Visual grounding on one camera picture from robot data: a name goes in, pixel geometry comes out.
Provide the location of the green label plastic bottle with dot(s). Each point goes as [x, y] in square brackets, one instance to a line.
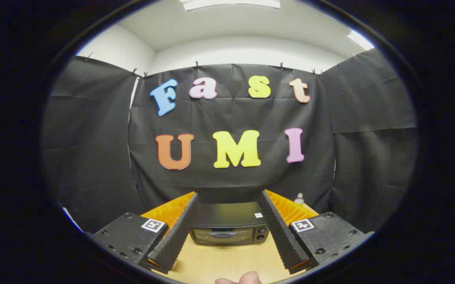
[299, 200]

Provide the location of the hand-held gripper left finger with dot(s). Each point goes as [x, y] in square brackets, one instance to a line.
[180, 232]

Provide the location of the black toaster oven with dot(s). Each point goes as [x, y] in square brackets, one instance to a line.
[227, 215]

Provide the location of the ceiling light panel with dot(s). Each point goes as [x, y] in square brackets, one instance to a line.
[231, 3]
[359, 40]

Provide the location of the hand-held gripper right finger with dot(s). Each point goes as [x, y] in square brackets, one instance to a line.
[280, 232]

